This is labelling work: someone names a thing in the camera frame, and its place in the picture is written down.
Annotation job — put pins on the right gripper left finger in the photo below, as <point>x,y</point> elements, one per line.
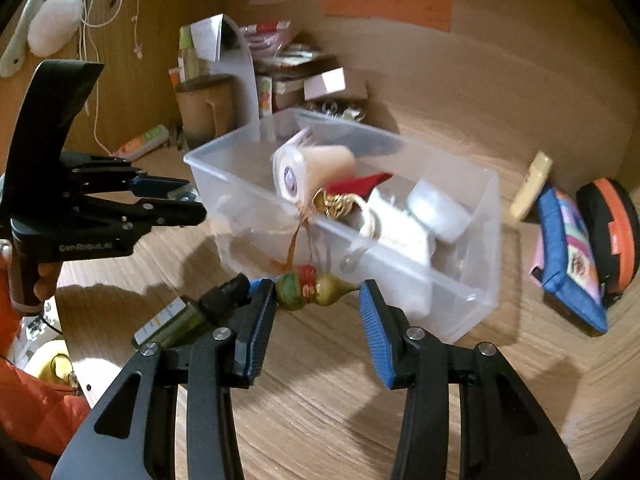
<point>130,432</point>

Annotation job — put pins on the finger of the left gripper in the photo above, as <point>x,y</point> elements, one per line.
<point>144,214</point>
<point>86,174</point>

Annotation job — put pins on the green glass bottle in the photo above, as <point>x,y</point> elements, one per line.
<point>182,315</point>

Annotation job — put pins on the beige plastic lidded cup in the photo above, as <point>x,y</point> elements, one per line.
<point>300,167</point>

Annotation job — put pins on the gourd charm with cord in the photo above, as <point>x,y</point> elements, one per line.
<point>300,285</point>

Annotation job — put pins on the red velvet pouch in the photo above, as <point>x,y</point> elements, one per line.
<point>361,186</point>

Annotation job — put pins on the white velvet drawstring pouch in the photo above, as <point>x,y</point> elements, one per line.
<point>392,227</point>

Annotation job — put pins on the orange sleeve forearm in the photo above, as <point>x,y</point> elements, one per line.
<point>39,418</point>

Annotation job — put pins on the left hand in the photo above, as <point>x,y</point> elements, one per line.
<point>30,284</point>

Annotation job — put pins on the brown ceramic mug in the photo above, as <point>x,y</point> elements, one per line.
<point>206,107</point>

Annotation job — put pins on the green white tube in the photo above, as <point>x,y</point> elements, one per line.
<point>187,58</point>

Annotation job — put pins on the white fluffy plush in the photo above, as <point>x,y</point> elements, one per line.
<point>53,26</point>

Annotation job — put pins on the clear plastic storage bin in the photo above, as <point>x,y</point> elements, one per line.
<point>358,202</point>

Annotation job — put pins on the blue patchwork pouch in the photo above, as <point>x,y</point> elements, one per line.
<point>563,264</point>

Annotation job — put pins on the paper receipt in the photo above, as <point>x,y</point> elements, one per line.
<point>207,37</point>

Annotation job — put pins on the fruit print box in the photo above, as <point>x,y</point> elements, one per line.
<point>265,95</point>

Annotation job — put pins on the white bookend stand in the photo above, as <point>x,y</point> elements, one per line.
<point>237,62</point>

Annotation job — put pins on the stack of packets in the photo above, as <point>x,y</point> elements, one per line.
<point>276,52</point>

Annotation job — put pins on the white pink small box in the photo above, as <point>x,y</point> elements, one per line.
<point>338,84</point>

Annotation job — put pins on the black orange round case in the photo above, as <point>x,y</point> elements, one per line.
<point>612,223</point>

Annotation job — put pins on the cream lotion tube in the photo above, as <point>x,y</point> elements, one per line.
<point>537,176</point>

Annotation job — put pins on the orange sticky note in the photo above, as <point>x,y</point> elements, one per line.
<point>433,14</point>

